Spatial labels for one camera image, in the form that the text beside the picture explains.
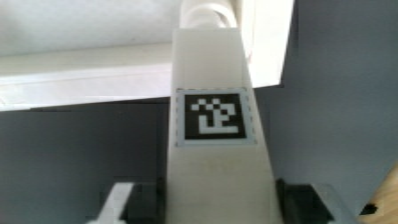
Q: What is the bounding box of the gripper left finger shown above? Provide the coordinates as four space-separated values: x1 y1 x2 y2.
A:
87 181 161 224

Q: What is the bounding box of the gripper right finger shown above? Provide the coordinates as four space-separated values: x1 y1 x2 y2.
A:
275 179 355 224

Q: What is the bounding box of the white desk top tray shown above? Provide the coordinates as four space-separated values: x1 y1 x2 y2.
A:
0 0 296 111

